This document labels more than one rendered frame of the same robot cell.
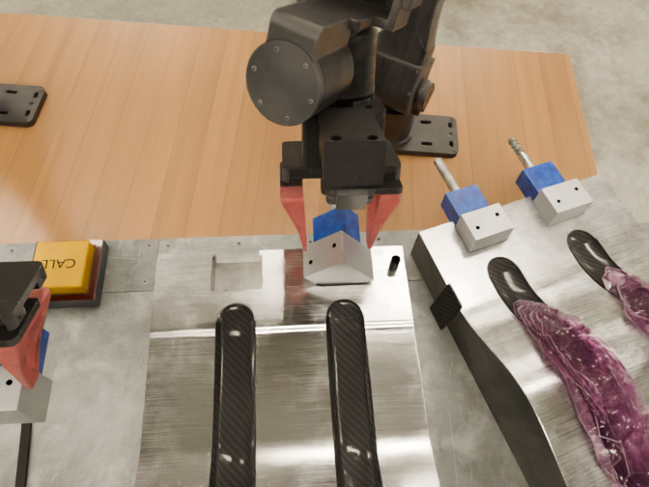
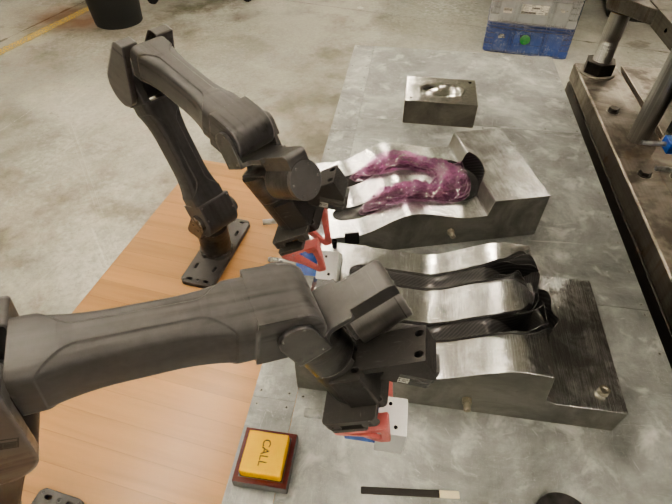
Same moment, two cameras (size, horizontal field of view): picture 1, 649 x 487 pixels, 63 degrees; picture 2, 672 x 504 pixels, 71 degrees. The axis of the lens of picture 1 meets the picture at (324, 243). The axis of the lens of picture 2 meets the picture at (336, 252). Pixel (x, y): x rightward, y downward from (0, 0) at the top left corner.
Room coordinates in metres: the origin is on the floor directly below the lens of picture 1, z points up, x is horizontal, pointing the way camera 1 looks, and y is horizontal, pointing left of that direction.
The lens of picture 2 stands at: (0.08, 0.52, 1.53)
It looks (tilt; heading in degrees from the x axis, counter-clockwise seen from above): 46 degrees down; 286
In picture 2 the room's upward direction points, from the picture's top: straight up
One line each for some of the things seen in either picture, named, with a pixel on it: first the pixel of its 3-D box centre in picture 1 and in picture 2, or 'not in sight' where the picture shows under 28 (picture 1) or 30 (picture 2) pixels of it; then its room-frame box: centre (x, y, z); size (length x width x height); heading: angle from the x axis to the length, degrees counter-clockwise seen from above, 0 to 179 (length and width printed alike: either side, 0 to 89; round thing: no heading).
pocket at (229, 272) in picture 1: (239, 277); not in sight; (0.23, 0.09, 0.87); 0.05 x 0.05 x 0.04; 8
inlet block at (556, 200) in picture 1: (537, 177); not in sight; (0.41, -0.26, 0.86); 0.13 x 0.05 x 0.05; 25
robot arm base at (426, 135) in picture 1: (391, 115); (214, 238); (0.51, -0.08, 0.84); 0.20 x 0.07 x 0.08; 91
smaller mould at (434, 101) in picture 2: not in sight; (439, 101); (0.14, -0.78, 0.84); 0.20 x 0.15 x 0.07; 8
